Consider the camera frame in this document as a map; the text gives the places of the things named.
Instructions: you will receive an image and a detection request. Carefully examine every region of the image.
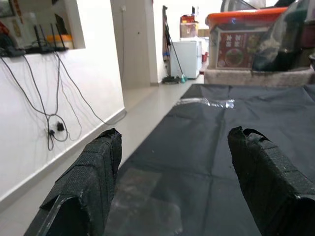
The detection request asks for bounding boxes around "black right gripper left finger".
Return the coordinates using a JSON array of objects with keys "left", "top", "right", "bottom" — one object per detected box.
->
[{"left": 23, "top": 127, "right": 123, "bottom": 236}]

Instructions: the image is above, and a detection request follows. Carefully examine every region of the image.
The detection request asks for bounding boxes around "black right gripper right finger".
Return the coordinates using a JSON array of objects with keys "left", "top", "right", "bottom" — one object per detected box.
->
[{"left": 227, "top": 126, "right": 315, "bottom": 236}]

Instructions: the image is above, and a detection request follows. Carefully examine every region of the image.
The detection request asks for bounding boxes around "clear plastic tape piece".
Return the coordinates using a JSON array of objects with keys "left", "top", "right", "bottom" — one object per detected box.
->
[
  {"left": 177, "top": 97, "right": 236, "bottom": 109},
  {"left": 108, "top": 167, "right": 184, "bottom": 234}
]

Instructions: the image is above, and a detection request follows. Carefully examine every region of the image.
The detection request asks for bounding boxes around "black plastic table cover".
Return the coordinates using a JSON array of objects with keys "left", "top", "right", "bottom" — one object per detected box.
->
[{"left": 23, "top": 83, "right": 315, "bottom": 236}]

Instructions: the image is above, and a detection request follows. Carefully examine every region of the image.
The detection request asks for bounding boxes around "beige patterned bench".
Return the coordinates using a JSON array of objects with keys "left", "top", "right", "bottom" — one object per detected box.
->
[{"left": 204, "top": 66, "right": 315, "bottom": 88}]

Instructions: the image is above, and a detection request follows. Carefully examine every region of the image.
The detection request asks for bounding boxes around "floor mop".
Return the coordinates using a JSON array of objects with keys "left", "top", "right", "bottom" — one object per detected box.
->
[{"left": 162, "top": 4, "right": 189, "bottom": 86}]

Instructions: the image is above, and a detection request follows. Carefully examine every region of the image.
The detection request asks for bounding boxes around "black bag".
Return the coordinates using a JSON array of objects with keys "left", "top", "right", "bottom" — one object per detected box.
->
[{"left": 252, "top": 0, "right": 315, "bottom": 72}]

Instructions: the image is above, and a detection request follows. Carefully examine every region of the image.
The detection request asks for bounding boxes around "black wifi router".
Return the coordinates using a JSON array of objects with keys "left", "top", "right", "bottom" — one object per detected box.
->
[{"left": 24, "top": 23, "right": 69, "bottom": 54}]

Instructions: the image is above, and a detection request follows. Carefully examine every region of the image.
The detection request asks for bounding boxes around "orange lid storage box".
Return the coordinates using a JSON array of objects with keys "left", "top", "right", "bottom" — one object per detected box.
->
[{"left": 205, "top": 6, "right": 288, "bottom": 69}]

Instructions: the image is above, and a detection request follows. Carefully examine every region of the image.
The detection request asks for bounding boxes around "orange lid jar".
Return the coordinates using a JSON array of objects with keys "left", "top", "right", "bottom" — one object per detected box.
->
[{"left": 46, "top": 34, "right": 74, "bottom": 50}]

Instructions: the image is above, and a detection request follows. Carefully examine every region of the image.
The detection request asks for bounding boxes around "white appliance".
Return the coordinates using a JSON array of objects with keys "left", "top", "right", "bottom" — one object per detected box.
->
[{"left": 169, "top": 39, "right": 205, "bottom": 79}]

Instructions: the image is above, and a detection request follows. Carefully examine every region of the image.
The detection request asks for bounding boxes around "dark framed picture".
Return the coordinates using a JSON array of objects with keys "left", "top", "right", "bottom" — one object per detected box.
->
[{"left": 0, "top": 0, "right": 15, "bottom": 18}]

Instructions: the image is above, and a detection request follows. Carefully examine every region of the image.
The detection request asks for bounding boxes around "black wall cable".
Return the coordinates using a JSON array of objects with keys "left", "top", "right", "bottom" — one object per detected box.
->
[{"left": 0, "top": 53, "right": 111, "bottom": 152}]

